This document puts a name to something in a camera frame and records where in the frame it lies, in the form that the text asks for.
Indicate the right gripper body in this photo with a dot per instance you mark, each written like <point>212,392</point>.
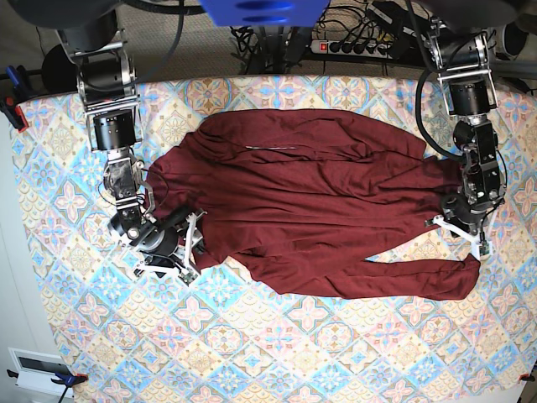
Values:
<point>159,241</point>

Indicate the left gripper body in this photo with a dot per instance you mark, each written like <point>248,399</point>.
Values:
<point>469,218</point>

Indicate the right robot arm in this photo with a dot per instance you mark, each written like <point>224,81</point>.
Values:
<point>106,83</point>

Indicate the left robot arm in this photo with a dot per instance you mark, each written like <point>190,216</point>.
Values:
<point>462,65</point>

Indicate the patterned tablecloth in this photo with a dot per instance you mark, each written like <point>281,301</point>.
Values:
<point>230,338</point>

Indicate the blue clamp lower left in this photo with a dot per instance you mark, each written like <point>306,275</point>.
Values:
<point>67,380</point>

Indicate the orange clamp lower right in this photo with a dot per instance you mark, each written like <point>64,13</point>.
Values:
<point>527,378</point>

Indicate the round speaker top right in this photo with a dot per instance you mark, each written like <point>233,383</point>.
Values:
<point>510,41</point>

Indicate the orange black clamp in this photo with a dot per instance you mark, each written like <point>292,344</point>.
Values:
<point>14,114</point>

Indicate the white power strip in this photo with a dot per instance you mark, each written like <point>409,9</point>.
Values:
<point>350,48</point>

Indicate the white wall box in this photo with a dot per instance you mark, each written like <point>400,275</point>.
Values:
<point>36,370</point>

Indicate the blue handled clamp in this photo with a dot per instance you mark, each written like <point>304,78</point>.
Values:
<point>19,77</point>

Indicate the blue plastic mount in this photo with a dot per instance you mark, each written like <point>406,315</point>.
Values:
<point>298,13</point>

